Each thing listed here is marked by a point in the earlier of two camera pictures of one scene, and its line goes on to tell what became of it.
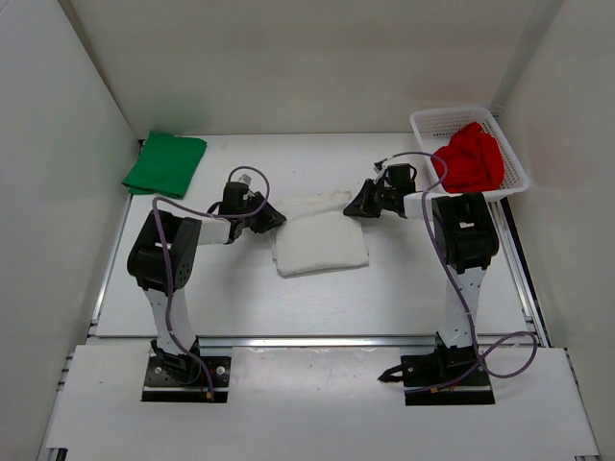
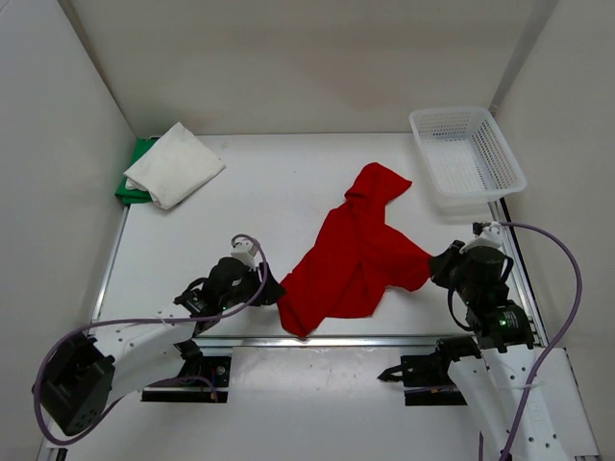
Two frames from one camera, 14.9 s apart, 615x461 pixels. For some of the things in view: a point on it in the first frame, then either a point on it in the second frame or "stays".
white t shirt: (317, 234) -> (178, 162)
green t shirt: (165, 164) -> (131, 196)
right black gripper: (363, 206) -> (455, 252)
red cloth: (475, 161) -> (356, 257)
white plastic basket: (434, 127) stays
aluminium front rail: (320, 342) stays
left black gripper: (270, 217) -> (272, 292)
